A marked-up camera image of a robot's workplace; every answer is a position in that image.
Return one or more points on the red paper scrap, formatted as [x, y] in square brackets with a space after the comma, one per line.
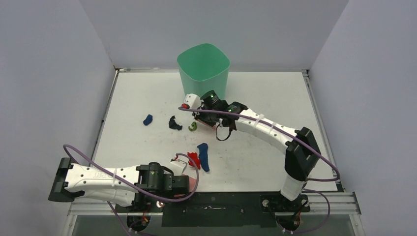
[195, 160]

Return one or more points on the aluminium frame rail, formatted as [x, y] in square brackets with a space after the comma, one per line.
[340, 203]

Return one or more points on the small blue paper scrap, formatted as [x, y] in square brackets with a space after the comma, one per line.
[148, 120]

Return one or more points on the pink hand brush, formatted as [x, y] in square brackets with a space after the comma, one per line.
[208, 123]

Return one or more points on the long blue paper scrap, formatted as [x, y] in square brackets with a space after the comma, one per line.
[203, 156]

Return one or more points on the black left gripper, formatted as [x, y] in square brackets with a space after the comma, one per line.
[169, 195]

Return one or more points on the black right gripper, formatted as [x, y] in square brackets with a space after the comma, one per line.
[202, 117]

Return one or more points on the green paper scrap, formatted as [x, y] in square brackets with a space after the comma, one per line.
[193, 126]

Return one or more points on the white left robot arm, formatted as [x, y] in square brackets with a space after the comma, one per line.
[118, 185]

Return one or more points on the green plastic bin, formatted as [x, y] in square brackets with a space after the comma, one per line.
[202, 68]

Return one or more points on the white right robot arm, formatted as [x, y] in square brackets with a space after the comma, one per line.
[298, 145]

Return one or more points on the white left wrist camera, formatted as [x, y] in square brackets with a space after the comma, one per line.
[179, 164]

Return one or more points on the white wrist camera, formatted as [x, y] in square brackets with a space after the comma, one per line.
[191, 101]
[179, 164]

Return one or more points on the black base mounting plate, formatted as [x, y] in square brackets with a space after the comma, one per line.
[218, 209]

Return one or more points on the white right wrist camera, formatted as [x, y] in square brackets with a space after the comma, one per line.
[191, 101]

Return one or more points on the pink plastic dustpan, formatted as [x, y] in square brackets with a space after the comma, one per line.
[192, 184]

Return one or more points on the dark navy paper scrap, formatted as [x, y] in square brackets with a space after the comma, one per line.
[173, 124]

